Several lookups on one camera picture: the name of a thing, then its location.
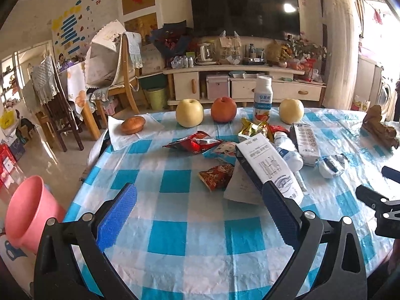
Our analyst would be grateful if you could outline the white feather wipes pack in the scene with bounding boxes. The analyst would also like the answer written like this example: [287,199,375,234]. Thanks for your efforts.
[290,123,321,167]

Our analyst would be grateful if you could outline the blue white milk carton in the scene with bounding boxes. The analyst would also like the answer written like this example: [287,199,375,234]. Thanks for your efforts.
[235,133,304,205]

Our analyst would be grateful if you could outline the red candy snack packet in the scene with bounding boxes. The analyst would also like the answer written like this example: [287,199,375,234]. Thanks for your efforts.
[199,163,234,192]

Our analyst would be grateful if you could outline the pink plastic trash bin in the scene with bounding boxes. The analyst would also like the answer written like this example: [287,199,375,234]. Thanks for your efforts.
[5,175,66,254]

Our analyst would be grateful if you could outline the small crumpled milk pouch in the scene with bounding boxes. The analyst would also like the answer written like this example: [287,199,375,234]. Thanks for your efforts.
[317,154,349,179]

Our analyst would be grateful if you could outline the red gift boxes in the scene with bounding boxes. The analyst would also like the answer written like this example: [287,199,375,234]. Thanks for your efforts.
[0,143,16,189]

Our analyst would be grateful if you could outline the blue white checkered tablecloth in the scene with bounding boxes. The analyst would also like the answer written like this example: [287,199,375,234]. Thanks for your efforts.
[65,108,399,299]

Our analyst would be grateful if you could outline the white paper receipt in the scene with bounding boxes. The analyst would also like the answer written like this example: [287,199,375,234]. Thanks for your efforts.
[224,160,265,206]

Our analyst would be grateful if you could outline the yellow pear right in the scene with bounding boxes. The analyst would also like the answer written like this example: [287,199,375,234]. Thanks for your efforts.
[279,99,305,125]

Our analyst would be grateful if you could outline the yellow pear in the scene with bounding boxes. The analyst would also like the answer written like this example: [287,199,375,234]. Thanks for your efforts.
[175,99,204,128]
[279,99,305,125]

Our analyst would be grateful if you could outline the white paper napkin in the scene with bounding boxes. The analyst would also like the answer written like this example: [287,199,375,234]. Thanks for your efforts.
[108,114,164,151]

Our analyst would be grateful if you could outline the yellow green snack wrapper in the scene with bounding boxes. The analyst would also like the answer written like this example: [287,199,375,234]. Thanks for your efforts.
[237,118,273,142]

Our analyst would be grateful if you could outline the dark wooden chair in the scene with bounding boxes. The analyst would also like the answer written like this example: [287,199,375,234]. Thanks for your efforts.
[32,56,84,152]

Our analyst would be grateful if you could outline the white Ambrosial yogurt bottle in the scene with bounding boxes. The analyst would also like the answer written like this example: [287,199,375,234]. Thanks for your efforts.
[253,75,273,123]

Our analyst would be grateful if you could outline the yellow plastic bag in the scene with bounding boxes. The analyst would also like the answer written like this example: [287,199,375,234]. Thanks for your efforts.
[0,109,16,129]

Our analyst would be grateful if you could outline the cartoon snack packet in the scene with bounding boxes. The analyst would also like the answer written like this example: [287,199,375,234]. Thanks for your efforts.
[203,141,237,165]

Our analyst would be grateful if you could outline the red orange apple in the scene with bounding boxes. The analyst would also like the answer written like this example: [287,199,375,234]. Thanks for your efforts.
[211,97,237,123]

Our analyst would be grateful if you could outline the red crumpled chip bag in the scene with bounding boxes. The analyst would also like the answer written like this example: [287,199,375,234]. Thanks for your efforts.
[164,131,223,155]

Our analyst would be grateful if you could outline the green waste basket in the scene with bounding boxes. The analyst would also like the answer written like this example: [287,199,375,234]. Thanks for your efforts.
[145,88,168,111]

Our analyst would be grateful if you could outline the yellow pear left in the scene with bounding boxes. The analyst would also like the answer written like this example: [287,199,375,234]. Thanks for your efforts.
[175,99,204,128]

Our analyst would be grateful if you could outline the pink storage box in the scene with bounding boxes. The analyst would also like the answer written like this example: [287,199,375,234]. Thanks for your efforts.
[206,74,231,100]

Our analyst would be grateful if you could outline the wooden chair with covers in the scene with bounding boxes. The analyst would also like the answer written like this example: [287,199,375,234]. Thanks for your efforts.
[84,19,145,117]

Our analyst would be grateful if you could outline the white TV cabinet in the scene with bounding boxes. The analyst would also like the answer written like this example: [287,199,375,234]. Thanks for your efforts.
[163,65,326,109]

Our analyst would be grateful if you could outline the electric kettle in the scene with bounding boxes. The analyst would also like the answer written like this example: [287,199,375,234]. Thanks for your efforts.
[196,43,215,64]

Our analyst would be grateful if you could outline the dark flower bouquet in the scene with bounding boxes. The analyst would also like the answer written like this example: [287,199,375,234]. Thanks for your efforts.
[150,20,193,60]

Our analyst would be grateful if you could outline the black television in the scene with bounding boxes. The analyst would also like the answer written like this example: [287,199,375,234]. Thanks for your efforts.
[191,0,300,40]

